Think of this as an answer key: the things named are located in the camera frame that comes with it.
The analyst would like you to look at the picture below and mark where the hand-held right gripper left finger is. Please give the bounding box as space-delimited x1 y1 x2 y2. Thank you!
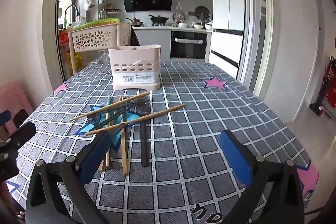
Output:
25 130 113 224

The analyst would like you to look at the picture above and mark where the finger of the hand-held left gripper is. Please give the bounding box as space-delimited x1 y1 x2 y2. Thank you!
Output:
0 110 12 125
0 122 37 152

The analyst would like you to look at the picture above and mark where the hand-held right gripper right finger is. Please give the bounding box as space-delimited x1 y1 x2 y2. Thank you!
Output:
219 130 306 224

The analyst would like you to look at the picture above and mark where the dark translucent plastic spoon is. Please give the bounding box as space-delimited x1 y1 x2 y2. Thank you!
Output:
100 109 139 136
88 105 134 127
135 105 151 168
106 97 148 170

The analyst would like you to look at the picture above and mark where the beige plastic utensil holder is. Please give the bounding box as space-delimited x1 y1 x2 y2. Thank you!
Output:
108 44 162 90

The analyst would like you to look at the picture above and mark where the pink plastic stool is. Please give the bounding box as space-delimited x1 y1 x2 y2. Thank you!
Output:
0 82 34 140

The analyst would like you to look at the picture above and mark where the grey checked star tablecloth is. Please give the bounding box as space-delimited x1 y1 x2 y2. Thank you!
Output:
5 52 319 224

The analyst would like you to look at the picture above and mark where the yellow printed bag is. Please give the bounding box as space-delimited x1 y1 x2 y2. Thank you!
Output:
67 52 84 75

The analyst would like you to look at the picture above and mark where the red printed box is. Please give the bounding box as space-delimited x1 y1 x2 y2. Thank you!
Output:
59 30 71 47

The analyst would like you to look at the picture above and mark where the clear plastic wrap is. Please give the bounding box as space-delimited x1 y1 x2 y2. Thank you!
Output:
88 52 112 67

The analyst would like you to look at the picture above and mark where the red banner stand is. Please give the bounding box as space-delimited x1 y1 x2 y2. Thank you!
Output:
310 55 336 118

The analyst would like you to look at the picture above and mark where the beige flower-cutout storage rack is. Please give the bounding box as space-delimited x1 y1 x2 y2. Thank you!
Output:
68 22 132 76

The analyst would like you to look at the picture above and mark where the black built-in oven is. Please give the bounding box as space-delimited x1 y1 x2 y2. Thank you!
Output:
170 30 208 60

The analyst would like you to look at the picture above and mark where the black kitchen faucet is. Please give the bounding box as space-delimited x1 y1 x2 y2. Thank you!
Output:
64 5 80 28

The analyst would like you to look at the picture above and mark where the green plastic tray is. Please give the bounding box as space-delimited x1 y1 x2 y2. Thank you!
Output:
73 18 121 30

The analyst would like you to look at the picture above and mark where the small lidded metal pot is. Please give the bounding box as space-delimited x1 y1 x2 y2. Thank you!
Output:
126 17 144 27

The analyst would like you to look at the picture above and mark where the countertop spice rack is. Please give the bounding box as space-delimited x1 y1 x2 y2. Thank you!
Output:
99 10 121 20

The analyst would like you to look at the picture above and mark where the round metal steamer rack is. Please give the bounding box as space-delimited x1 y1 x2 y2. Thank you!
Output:
173 11 185 24

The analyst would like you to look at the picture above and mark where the black wok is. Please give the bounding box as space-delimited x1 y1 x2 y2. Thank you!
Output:
148 14 170 25

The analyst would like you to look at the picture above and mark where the white refrigerator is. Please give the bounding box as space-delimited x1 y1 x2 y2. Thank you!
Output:
209 0 248 80

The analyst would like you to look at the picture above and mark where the dark round wall rack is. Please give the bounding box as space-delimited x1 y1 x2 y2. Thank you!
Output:
196 5 210 20

